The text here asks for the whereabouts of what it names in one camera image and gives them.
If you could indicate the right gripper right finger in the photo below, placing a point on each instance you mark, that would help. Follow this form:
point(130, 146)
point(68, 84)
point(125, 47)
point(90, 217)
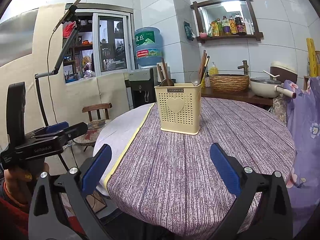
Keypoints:
point(225, 169)

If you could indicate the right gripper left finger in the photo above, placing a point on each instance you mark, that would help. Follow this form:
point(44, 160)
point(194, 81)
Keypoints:
point(95, 170)

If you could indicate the brown wooden chopstick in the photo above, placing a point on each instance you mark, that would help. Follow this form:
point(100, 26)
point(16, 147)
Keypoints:
point(166, 81)

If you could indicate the left hand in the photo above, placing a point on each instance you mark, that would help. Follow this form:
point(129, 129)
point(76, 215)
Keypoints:
point(15, 181)

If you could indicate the wooden chair with cushion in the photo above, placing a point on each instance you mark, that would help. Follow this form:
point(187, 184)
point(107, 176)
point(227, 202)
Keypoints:
point(98, 119)

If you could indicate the purple striped tablecloth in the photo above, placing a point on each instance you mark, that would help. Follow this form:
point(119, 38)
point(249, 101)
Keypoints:
point(168, 179)

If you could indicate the wooden side counter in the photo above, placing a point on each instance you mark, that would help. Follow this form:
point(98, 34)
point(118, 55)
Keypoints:
point(245, 96)

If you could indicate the cream perforated utensil holder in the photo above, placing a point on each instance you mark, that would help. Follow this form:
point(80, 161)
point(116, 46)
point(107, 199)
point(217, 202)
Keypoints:
point(179, 108)

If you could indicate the woven basket sink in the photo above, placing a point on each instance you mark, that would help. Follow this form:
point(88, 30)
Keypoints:
point(229, 83)

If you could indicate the white pot with lid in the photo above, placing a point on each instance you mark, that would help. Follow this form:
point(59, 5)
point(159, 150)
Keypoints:
point(268, 88)

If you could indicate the purple floral cloth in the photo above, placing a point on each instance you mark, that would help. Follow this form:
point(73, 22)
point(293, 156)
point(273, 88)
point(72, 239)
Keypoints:
point(301, 116)

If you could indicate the yellow soap bottle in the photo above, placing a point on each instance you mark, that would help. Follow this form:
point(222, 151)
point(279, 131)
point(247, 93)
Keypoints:
point(213, 70)

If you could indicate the brass faucet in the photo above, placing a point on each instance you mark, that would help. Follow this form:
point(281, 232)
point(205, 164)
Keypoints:
point(244, 67)

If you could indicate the water dispenser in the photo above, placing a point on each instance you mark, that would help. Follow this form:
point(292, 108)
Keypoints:
point(142, 84)

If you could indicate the phone on stand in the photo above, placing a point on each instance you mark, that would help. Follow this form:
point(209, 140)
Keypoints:
point(69, 16)

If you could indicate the blue water jug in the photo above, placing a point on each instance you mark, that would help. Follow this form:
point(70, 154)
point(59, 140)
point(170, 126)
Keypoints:
point(148, 46)

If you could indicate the wooden wall shelf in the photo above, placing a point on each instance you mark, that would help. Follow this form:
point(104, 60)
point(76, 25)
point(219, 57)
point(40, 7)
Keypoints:
point(225, 19)

